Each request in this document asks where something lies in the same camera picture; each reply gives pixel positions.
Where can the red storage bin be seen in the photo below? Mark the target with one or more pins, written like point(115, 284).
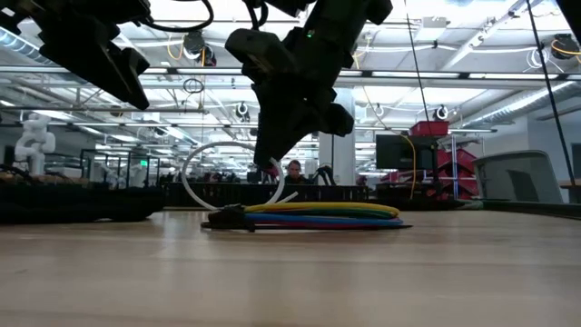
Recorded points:
point(429, 129)

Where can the white robot figure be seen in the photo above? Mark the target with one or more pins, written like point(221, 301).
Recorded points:
point(34, 141)

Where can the person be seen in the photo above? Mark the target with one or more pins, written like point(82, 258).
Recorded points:
point(295, 170)

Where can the silver ventilation duct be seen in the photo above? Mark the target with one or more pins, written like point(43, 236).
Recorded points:
point(517, 104)

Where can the black monitor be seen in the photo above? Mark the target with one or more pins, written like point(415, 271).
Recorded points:
point(399, 152)

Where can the white pillar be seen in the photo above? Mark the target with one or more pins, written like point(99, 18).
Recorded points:
point(345, 154)

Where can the black aluminium frame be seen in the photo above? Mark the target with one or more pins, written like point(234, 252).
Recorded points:
point(535, 209)

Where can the small black connector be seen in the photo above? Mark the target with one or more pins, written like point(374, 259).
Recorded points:
point(227, 218)

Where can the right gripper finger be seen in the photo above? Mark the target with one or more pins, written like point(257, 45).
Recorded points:
point(270, 147)
point(297, 141)

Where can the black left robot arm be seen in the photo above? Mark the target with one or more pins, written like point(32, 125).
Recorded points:
point(13, 11)

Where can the long ceiling light bar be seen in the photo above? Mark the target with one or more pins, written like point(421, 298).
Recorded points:
point(454, 74)

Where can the stack of red bins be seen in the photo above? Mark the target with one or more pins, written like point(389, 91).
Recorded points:
point(458, 163)

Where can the black work glove grey cuff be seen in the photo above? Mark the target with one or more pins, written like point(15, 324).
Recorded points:
point(68, 204)

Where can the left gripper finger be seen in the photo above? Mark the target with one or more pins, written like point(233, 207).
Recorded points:
point(136, 82)
point(104, 72)

